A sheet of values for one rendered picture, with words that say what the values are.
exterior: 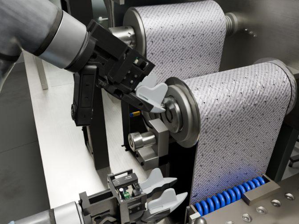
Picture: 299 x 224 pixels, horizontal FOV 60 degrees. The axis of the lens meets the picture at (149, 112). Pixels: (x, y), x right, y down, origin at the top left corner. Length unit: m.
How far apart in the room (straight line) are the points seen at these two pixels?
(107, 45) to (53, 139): 0.72
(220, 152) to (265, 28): 0.36
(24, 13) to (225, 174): 0.51
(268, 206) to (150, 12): 0.54
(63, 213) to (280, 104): 0.48
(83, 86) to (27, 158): 2.11
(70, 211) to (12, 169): 1.96
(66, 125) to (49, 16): 0.82
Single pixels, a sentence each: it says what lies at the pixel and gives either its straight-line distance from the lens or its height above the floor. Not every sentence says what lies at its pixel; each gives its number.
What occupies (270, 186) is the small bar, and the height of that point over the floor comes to 1.05.
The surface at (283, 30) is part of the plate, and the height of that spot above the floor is 1.37.
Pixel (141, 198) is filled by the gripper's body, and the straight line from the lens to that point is 0.49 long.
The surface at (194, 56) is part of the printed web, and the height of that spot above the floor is 1.29.
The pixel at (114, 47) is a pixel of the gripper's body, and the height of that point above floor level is 1.40.
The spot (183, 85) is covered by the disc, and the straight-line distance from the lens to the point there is 0.48.
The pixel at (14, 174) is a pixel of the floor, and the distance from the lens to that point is 2.39.
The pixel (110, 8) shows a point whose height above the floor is 1.33.
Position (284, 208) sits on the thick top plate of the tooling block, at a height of 1.03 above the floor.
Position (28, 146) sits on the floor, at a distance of 2.62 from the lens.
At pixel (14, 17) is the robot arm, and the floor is 1.46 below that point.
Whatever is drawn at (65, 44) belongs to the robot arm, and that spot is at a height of 1.42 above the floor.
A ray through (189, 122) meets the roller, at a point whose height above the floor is 1.26.
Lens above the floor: 1.53
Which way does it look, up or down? 32 degrees down
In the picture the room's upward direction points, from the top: straight up
